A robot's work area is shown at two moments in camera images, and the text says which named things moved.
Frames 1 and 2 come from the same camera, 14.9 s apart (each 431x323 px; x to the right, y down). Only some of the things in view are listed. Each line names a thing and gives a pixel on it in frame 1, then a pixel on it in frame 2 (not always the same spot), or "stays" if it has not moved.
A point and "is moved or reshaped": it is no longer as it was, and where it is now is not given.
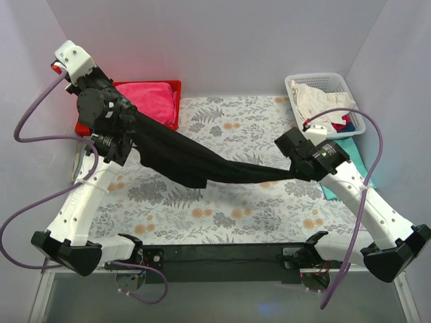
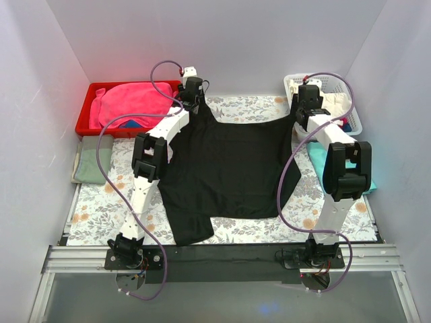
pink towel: [157, 101] stays
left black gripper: [127, 112] to [194, 101]
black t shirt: [172, 160] is moved or reshaped
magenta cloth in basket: [339, 128] stays
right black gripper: [295, 167] to [304, 114]
